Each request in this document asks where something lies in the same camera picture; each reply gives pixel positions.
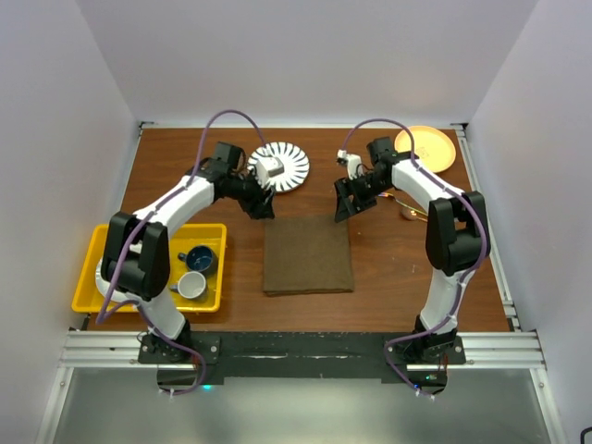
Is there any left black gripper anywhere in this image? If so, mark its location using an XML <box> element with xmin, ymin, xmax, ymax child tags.
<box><xmin>228</xmin><ymin>166</ymin><xmax>276</xmax><ymax>221</ymax></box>

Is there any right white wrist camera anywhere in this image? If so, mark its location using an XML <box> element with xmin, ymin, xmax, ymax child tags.
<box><xmin>337</xmin><ymin>149</ymin><xmax>364</xmax><ymax>180</ymax></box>

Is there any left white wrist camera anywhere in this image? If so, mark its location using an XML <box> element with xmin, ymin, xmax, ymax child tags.
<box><xmin>254</xmin><ymin>156</ymin><xmax>284</xmax><ymax>190</ymax></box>

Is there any white blue striped plate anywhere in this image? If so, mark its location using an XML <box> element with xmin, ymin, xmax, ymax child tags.
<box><xmin>247</xmin><ymin>142</ymin><xmax>310</xmax><ymax>193</ymax></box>

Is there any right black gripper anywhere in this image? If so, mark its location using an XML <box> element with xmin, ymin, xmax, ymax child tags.
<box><xmin>334</xmin><ymin>173</ymin><xmax>391</xmax><ymax>223</ymax></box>

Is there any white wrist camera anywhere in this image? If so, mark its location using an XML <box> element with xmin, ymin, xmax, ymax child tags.
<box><xmin>254</xmin><ymin>156</ymin><xmax>284</xmax><ymax>190</ymax></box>
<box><xmin>337</xmin><ymin>149</ymin><xmax>364</xmax><ymax>180</ymax></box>

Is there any white grey mug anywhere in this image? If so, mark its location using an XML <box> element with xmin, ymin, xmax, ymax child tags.
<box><xmin>169</xmin><ymin>271</ymin><xmax>208</xmax><ymax>301</ymax></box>

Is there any brown cloth napkin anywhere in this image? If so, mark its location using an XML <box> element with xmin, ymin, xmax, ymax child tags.
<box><xmin>263</xmin><ymin>215</ymin><xmax>354</xmax><ymax>296</ymax></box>

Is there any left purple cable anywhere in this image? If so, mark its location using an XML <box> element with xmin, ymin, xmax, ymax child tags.
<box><xmin>94</xmin><ymin>108</ymin><xmax>269</xmax><ymax>397</ymax></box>

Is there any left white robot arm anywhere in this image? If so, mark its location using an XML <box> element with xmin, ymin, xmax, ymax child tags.
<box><xmin>97</xmin><ymin>142</ymin><xmax>284</xmax><ymax>363</ymax></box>

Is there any orange plate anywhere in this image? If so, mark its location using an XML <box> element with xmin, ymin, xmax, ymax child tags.
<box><xmin>409</xmin><ymin>126</ymin><xmax>456</xmax><ymax>173</ymax></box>

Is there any yellow plastic bin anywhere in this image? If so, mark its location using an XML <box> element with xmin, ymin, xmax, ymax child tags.
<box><xmin>71</xmin><ymin>223</ymin><xmax>228</xmax><ymax>314</ymax></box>

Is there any aluminium frame rail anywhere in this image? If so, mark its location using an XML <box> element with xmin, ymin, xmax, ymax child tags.
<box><xmin>59</xmin><ymin>331</ymin><xmax>546</xmax><ymax>369</ymax></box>

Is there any copper spoon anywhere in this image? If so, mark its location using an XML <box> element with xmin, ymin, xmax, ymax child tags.
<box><xmin>401</xmin><ymin>207</ymin><xmax>427</xmax><ymax>222</ymax></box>

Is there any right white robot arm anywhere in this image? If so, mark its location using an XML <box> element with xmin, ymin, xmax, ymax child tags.
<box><xmin>334</xmin><ymin>137</ymin><xmax>490</xmax><ymax>364</ymax></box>

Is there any dark blue mug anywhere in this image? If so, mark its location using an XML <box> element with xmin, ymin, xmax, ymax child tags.
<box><xmin>177</xmin><ymin>244</ymin><xmax>218</xmax><ymax>278</ymax></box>

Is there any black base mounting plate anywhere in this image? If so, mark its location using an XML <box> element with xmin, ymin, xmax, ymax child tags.
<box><xmin>138</xmin><ymin>330</ymin><xmax>466</xmax><ymax>388</ymax></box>

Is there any white paper plate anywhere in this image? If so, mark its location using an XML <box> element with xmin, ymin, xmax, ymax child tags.
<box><xmin>94</xmin><ymin>259</ymin><xmax>110</xmax><ymax>297</ymax></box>

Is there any iridescent fork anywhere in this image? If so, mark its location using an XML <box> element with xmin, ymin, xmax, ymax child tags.
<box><xmin>378</xmin><ymin>192</ymin><xmax>427</xmax><ymax>216</ymax></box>

